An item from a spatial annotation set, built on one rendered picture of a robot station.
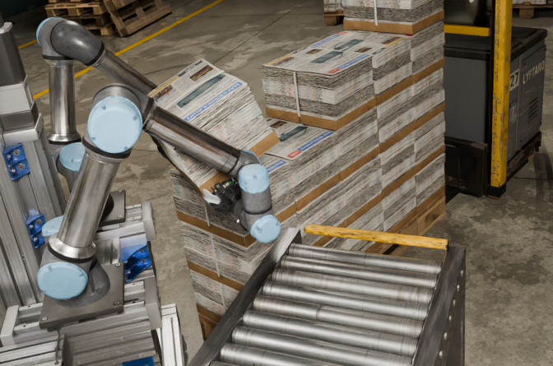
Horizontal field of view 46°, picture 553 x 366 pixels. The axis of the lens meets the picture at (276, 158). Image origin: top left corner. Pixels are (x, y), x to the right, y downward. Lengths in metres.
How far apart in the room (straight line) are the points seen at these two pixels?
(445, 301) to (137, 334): 0.86
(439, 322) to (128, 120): 0.88
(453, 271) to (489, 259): 1.48
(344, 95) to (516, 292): 1.18
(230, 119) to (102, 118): 0.52
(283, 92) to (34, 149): 1.17
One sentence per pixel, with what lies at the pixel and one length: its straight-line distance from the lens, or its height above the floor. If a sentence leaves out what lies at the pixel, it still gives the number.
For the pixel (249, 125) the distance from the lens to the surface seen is 1.94.
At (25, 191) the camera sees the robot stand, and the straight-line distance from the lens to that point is 2.01.
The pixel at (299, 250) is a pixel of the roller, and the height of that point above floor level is 0.79.
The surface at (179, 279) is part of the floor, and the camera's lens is 3.36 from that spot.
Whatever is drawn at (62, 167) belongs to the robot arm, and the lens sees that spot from 2.29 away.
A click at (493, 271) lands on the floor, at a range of 3.23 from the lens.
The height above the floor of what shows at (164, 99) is 1.21.
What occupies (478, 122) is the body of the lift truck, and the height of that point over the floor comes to 0.38.
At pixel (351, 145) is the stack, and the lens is 2.75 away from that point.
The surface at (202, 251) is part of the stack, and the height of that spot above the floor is 0.49.
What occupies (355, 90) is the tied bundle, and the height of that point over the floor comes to 0.95.
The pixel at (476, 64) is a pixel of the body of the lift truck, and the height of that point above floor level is 0.72.
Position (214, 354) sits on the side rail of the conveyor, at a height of 0.80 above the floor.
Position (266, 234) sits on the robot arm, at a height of 0.99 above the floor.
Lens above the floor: 1.87
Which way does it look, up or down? 25 degrees down
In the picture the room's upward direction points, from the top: 7 degrees counter-clockwise
